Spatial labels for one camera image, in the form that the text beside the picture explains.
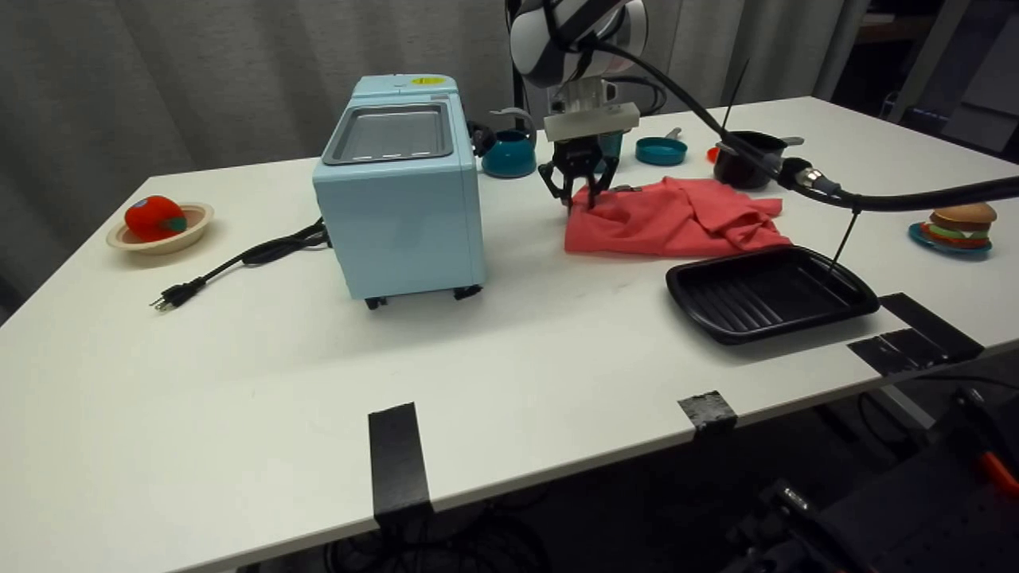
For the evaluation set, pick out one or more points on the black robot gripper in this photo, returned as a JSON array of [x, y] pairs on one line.
[[577, 161]]

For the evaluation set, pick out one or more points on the orange handled tool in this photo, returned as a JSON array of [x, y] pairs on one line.
[[987, 441]]

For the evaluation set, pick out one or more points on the beige small plate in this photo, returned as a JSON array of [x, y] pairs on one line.
[[199, 224]]

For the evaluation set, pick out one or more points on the red toy tomato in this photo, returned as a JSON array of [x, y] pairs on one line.
[[155, 217]]

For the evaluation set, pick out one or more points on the teal burger plate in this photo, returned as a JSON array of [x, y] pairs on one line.
[[924, 235]]

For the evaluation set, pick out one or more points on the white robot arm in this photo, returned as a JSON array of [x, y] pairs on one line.
[[555, 43]]

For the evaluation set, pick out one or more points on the light blue toaster oven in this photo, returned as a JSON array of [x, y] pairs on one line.
[[399, 189]]

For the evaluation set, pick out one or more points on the teal toy frying pan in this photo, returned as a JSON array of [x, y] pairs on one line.
[[664, 149]]

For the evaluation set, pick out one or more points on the black toy pot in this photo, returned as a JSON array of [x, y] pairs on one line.
[[748, 157]]

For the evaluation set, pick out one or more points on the black grill tray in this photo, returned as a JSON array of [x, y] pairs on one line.
[[762, 295]]

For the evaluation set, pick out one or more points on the toy burger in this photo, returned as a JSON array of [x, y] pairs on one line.
[[964, 219]]

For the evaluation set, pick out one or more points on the teal toy kettle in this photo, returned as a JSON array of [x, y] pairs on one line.
[[505, 154]]

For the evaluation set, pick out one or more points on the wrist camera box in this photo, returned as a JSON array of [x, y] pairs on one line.
[[586, 108]]

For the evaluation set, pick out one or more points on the orange cloth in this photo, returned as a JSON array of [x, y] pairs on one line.
[[673, 217]]

